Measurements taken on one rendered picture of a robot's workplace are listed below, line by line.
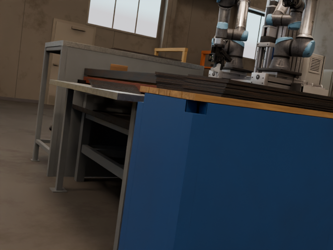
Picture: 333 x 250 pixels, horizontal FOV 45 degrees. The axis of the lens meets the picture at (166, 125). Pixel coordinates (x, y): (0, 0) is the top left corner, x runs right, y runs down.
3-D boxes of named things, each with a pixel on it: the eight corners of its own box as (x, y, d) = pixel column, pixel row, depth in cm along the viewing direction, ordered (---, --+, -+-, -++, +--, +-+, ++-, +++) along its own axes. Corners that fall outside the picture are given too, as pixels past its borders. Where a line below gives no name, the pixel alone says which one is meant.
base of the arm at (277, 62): (278, 71, 297) (280, 57, 296) (294, 72, 284) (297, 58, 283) (264, 68, 289) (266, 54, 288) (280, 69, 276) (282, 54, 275)
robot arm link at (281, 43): (275, 57, 294) (278, 38, 293) (294, 58, 287) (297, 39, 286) (270, 54, 284) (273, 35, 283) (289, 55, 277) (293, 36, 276)
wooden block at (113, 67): (110, 70, 281) (111, 63, 281) (109, 71, 287) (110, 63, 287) (127, 73, 284) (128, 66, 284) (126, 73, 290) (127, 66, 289)
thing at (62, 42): (62, 45, 301) (63, 39, 301) (44, 47, 353) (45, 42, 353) (203, 70, 366) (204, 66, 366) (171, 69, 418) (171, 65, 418)
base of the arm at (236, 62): (234, 69, 339) (236, 57, 338) (247, 70, 326) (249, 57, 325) (220, 66, 331) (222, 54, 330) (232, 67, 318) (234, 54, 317)
